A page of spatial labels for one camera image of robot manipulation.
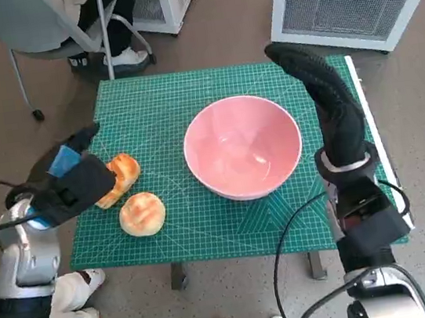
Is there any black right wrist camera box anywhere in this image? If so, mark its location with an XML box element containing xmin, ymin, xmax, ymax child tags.
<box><xmin>333</xmin><ymin>171</ymin><xmax>414</xmax><ymax>258</ymax></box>

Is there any round toy bread bun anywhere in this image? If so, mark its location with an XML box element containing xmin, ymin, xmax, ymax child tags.
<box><xmin>116</xmin><ymin>189</ymin><xmax>170</xmax><ymax>241</ymax></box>

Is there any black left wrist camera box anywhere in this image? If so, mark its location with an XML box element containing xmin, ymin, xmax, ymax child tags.
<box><xmin>25</xmin><ymin>151</ymin><xmax>123</xmax><ymax>231</ymax></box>

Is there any pink bowl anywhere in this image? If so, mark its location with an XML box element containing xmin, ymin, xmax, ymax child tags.
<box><xmin>176</xmin><ymin>88</ymin><xmax>310</xmax><ymax>209</ymax></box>

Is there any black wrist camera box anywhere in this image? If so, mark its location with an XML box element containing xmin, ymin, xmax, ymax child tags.
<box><xmin>25</xmin><ymin>151</ymin><xmax>123</xmax><ymax>231</ymax></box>
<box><xmin>333</xmin><ymin>171</ymin><xmax>414</xmax><ymax>258</ymax></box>

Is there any long braided toy bread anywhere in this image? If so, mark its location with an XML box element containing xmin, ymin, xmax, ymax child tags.
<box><xmin>88</xmin><ymin>150</ymin><xmax>147</xmax><ymax>211</ymax></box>

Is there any bare black robot left hand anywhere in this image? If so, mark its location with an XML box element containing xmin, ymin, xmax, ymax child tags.
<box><xmin>18</xmin><ymin>121</ymin><xmax>108</xmax><ymax>190</ymax></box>

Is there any grey office chair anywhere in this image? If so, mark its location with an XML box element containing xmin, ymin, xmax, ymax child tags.
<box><xmin>0</xmin><ymin>0</ymin><xmax>162</xmax><ymax>127</ymax></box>

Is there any seated person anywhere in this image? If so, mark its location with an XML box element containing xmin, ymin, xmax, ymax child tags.
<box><xmin>55</xmin><ymin>0</ymin><xmax>151</xmax><ymax>76</ymax></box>

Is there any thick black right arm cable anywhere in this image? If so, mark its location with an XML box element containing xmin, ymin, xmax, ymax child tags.
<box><xmin>292</xmin><ymin>259</ymin><xmax>425</xmax><ymax>318</ymax></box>

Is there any black metal table leg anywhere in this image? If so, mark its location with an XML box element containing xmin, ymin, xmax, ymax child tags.
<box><xmin>307</xmin><ymin>249</ymin><xmax>329</xmax><ymax>281</ymax></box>
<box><xmin>169</xmin><ymin>261</ymin><xmax>190</xmax><ymax>291</ymax></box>

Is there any green cutting mat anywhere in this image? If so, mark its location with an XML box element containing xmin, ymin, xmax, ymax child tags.
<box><xmin>45</xmin><ymin>42</ymin><xmax>407</xmax><ymax>287</ymax></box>

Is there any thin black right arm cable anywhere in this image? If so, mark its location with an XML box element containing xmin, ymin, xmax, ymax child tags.
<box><xmin>260</xmin><ymin>175</ymin><xmax>425</xmax><ymax>318</ymax></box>

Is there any black gloved robot right hand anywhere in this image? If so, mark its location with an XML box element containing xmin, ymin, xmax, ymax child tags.
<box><xmin>263</xmin><ymin>30</ymin><xmax>380</xmax><ymax>178</ymax></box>

